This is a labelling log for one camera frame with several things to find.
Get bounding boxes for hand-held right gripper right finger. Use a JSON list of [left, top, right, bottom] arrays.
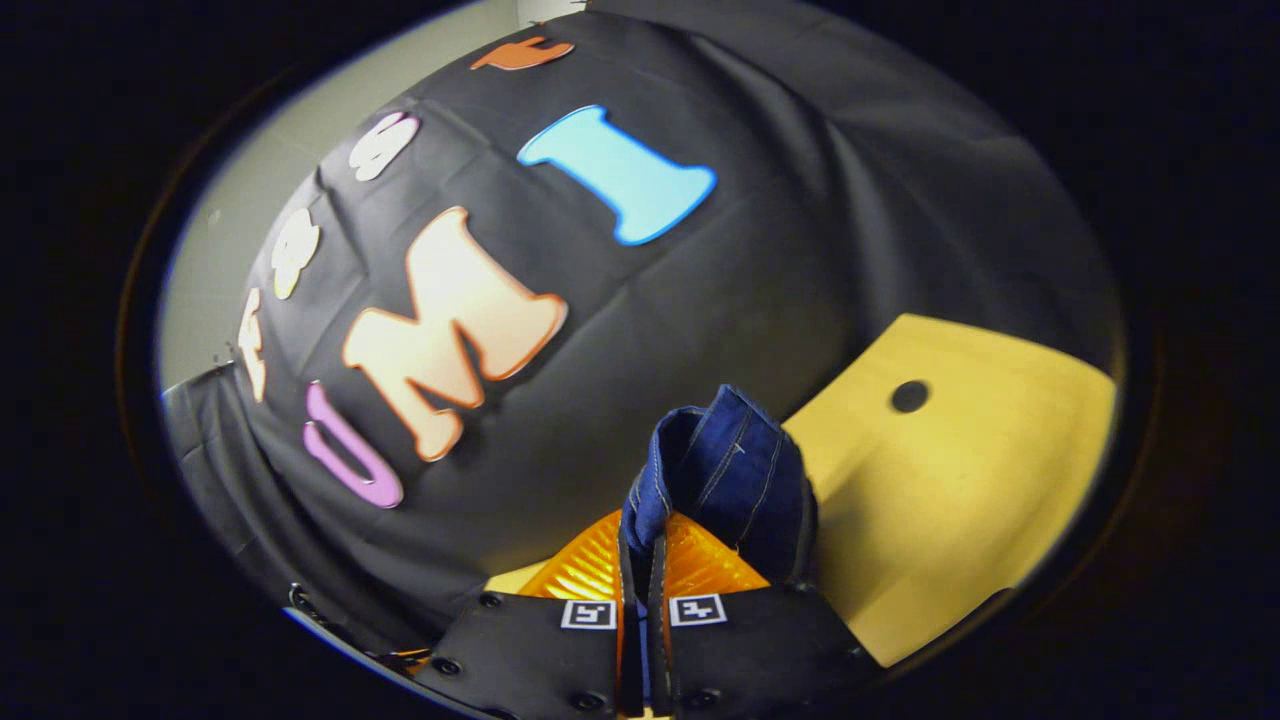
[[645, 512, 886, 719]]

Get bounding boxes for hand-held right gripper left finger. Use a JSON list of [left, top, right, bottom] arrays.
[[415, 508, 641, 719]]

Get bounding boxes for blue denim jeans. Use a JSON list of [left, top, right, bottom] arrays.
[[618, 384, 821, 606]]

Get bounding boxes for black backdrop cloth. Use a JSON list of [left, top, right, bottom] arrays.
[[160, 0, 1126, 666]]

